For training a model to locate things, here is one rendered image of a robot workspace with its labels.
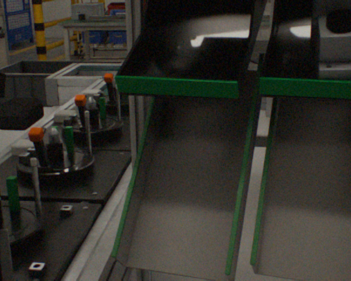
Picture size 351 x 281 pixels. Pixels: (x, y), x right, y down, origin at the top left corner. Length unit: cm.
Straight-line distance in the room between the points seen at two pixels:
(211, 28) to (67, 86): 131
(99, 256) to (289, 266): 25
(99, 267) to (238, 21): 35
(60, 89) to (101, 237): 122
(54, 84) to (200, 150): 132
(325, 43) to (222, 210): 22
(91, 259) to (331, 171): 33
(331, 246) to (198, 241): 15
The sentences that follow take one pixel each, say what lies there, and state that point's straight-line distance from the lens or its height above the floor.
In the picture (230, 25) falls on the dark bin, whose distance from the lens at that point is 65.
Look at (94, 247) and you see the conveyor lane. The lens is 73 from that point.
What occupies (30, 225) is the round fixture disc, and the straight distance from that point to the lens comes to 74.
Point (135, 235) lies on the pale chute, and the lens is 63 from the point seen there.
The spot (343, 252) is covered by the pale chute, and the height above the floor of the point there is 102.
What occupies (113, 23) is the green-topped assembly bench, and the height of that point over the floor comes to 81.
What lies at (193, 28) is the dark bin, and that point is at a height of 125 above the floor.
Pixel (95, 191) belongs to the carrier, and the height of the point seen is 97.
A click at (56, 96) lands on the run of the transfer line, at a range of 194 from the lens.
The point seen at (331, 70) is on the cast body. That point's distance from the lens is 54.
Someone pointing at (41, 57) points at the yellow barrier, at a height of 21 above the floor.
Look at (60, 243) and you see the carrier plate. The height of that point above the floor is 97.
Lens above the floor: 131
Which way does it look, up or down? 18 degrees down
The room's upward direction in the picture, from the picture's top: 1 degrees counter-clockwise
